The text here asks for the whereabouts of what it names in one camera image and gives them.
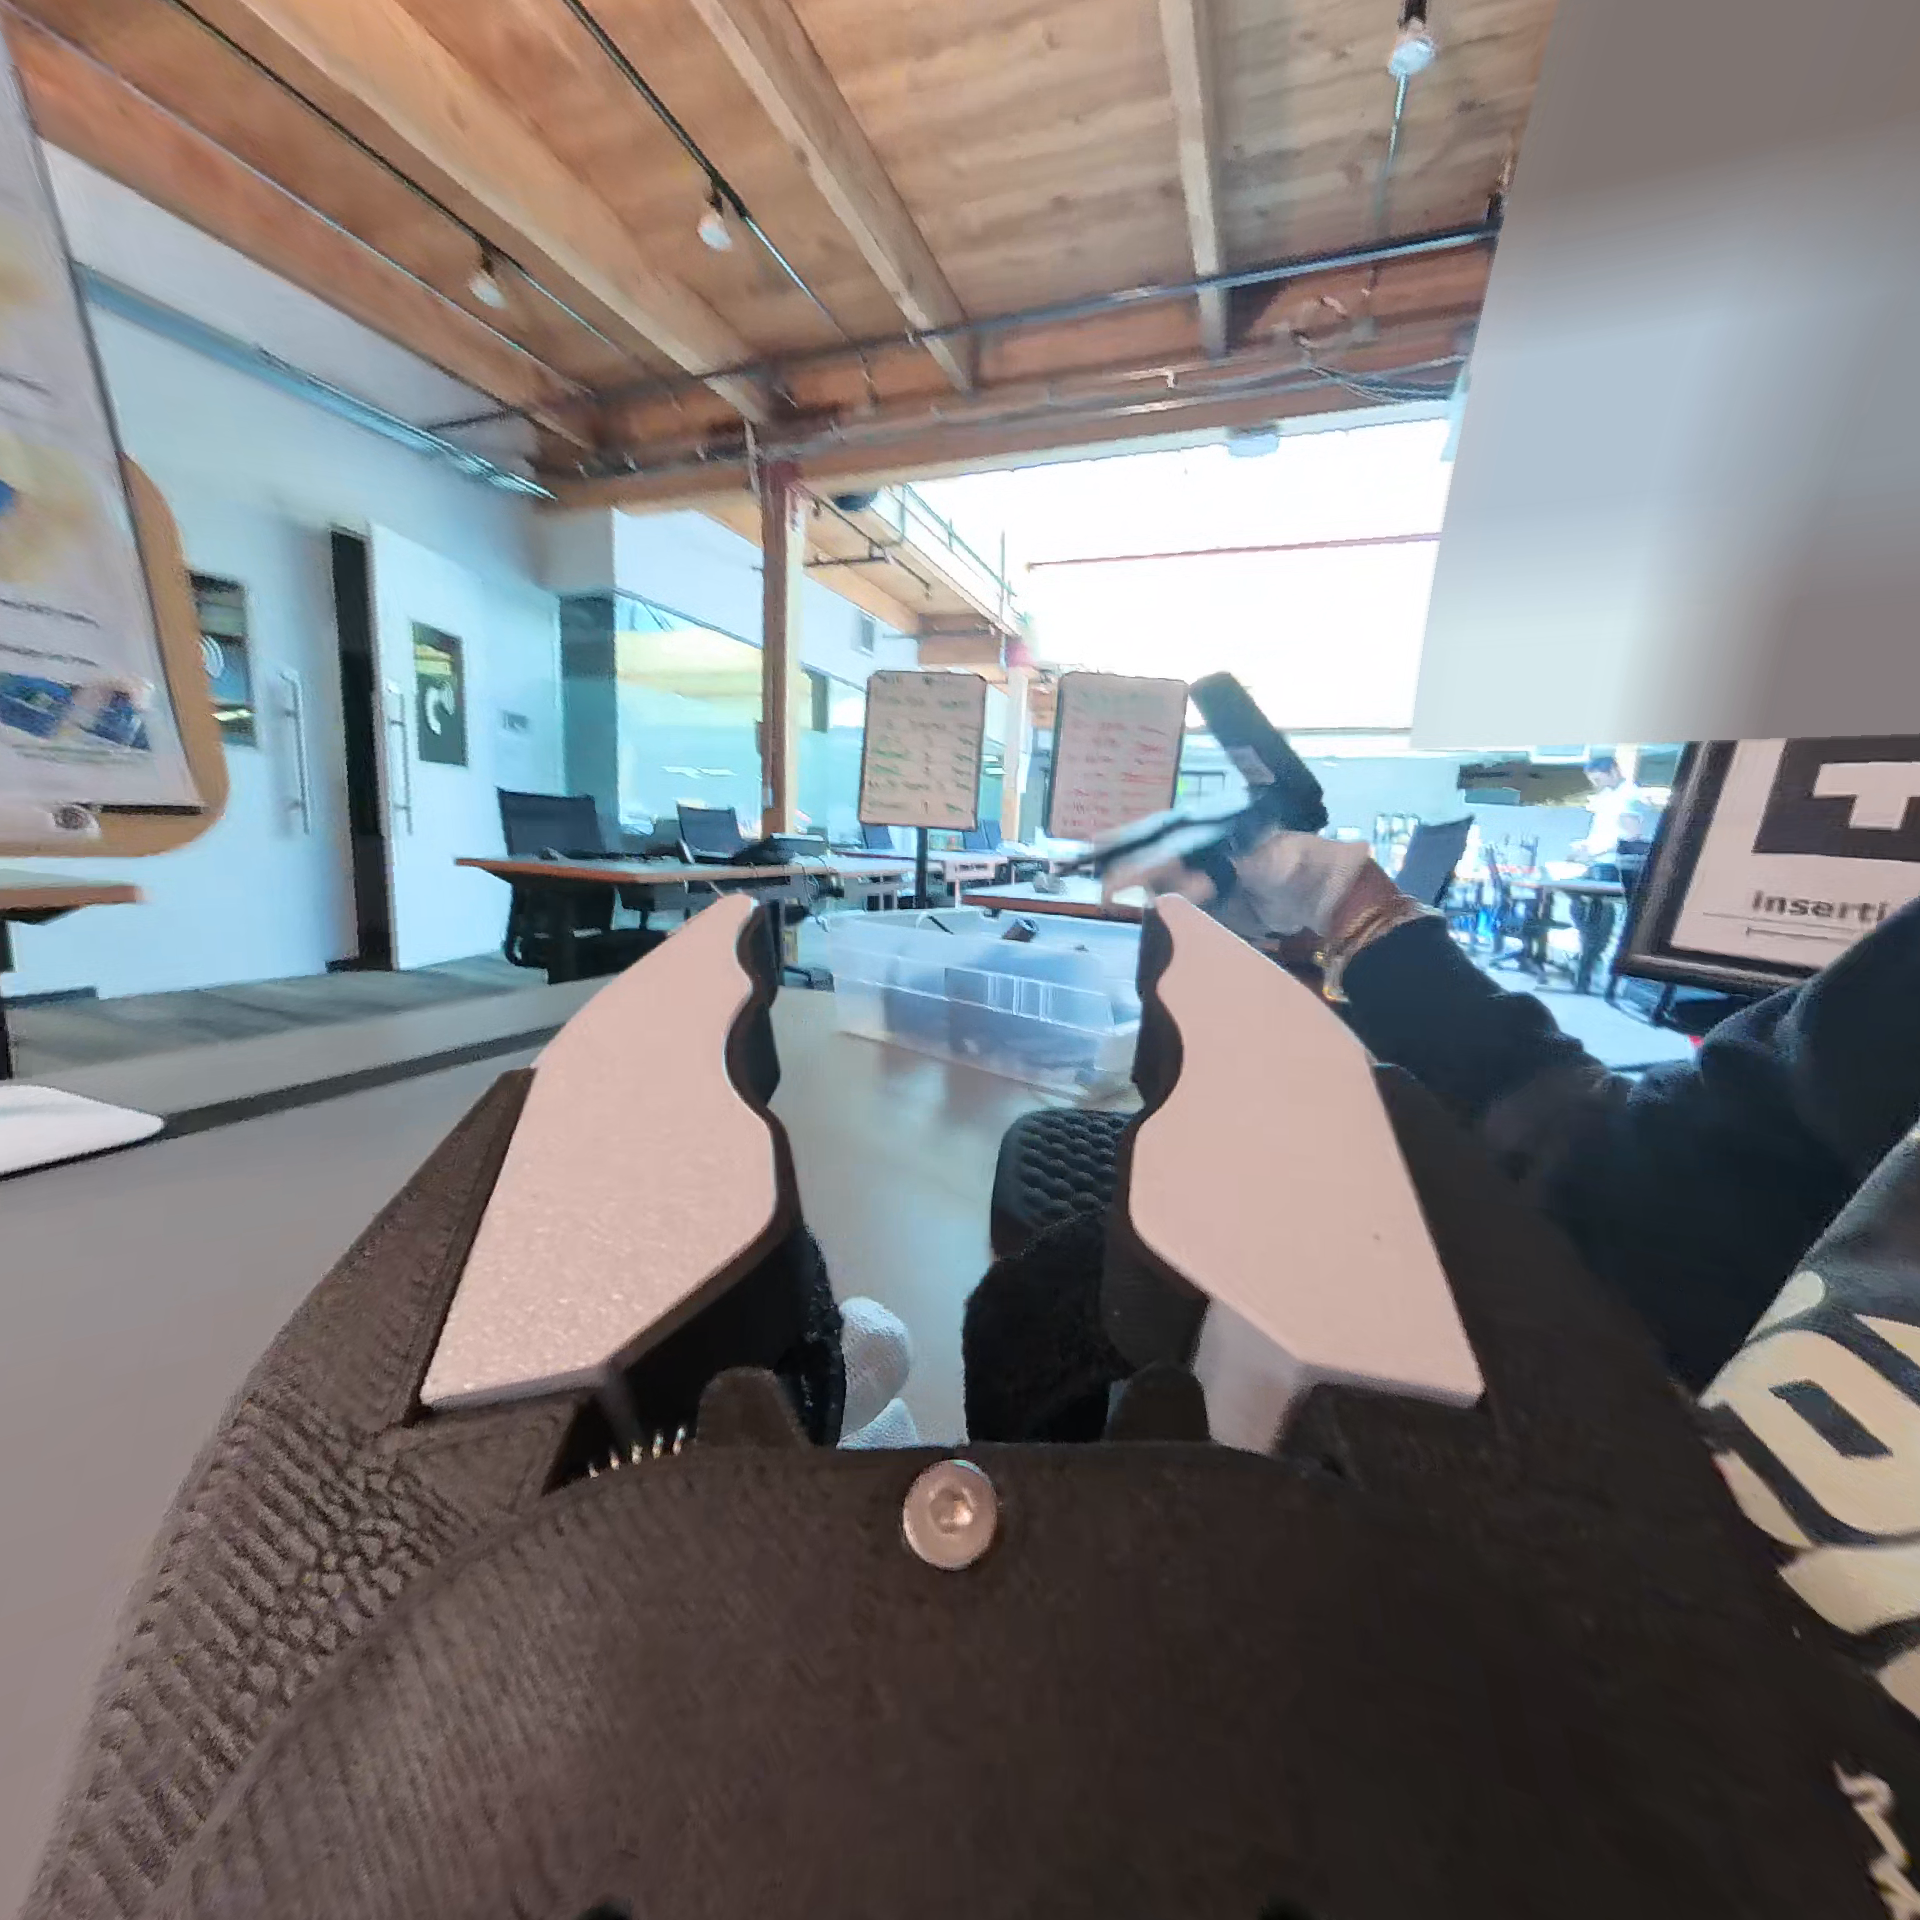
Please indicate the office desk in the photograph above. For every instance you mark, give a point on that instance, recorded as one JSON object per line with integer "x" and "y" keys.
{"x": 675, "y": 867}

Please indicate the square marker sign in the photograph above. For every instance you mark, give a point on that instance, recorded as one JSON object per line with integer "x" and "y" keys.
{"x": 1801, "y": 915}

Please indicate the clear plastic organizer box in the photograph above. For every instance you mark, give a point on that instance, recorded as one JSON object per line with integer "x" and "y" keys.
{"x": 960, "y": 991}

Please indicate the ceiling spot lamp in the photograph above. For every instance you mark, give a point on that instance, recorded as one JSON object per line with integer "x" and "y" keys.
{"x": 717, "y": 224}
{"x": 489, "y": 284}
{"x": 1411, "y": 52}

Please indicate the dark phone pictogram sign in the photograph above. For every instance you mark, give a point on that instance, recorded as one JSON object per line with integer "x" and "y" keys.
{"x": 438, "y": 698}

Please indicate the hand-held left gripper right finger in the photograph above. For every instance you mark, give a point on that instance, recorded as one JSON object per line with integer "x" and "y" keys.
{"x": 1290, "y": 1185}

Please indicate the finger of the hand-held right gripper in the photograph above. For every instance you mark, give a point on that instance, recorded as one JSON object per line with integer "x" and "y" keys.
{"x": 1185, "y": 882}
{"x": 1155, "y": 840}

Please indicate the person's right forearm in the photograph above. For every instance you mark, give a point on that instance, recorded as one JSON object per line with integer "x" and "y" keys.
{"x": 1650, "y": 1171}

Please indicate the black mesh cushion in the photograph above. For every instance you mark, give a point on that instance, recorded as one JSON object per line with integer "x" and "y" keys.
{"x": 1059, "y": 1171}

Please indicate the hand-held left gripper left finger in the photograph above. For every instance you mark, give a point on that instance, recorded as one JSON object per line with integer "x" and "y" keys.
{"x": 614, "y": 1185}

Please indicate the wooden support post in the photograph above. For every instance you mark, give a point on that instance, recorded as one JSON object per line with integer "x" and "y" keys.
{"x": 777, "y": 675}

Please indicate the person's right hand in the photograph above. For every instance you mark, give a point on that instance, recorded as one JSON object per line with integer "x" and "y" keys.
{"x": 1313, "y": 885}

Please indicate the handwritten whiteboard on stand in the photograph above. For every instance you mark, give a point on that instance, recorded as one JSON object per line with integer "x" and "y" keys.
{"x": 1118, "y": 751}
{"x": 922, "y": 751}

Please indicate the printed instruction sheet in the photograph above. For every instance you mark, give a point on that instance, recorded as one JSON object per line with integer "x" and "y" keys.
{"x": 74, "y": 601}

